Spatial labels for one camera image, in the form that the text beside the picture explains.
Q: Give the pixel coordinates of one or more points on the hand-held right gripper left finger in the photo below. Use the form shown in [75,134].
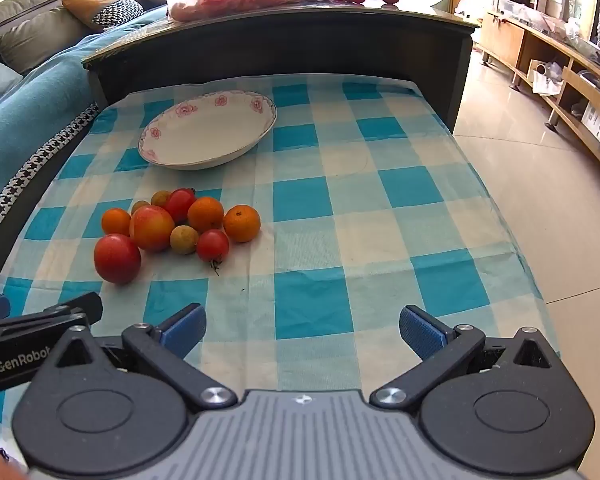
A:
[185,330]

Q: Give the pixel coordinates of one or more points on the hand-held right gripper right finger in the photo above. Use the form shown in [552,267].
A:
[422,332]

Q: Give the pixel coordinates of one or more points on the cherry tomato with long stem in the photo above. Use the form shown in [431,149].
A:
[212,246]

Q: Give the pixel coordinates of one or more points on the small mandarin orange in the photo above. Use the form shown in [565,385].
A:
[241,223]
[116,221]
[205,214]

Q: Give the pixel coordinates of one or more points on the large pale red tomato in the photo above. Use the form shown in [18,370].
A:
[151,227]

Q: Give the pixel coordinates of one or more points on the white floral plate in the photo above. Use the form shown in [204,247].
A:
[205,135]

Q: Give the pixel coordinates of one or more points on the blue white checked tablecloth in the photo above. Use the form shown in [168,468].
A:
[330,240]

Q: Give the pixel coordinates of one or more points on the dark wooden coffee table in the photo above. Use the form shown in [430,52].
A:
[280,50]

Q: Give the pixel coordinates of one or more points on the grey sofa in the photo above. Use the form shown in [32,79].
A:
[30,10]

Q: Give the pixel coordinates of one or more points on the light wooden cabinet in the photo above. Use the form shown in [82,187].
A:
[505,40]

